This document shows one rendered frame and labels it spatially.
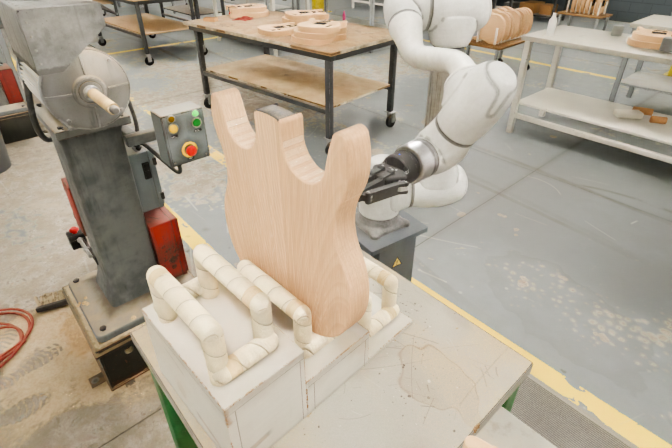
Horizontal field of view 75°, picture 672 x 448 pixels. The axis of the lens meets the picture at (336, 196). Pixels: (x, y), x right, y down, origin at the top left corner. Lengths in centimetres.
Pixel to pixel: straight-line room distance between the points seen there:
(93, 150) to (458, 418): 146
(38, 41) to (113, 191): 79
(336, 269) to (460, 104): 44
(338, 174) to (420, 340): 52
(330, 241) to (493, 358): 49
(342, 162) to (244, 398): 37
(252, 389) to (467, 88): 66
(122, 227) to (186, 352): 124
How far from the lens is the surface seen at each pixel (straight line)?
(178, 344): 79
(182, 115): 169
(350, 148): 55
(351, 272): 66
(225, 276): 72
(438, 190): 161
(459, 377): 95
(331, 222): 62
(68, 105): 158
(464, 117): 93
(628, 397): 237
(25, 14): 123
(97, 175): 184
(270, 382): 73
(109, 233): 196
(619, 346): 256
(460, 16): 145
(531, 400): 217
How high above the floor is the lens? 167
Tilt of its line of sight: 31 degrees down
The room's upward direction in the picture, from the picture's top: straight up
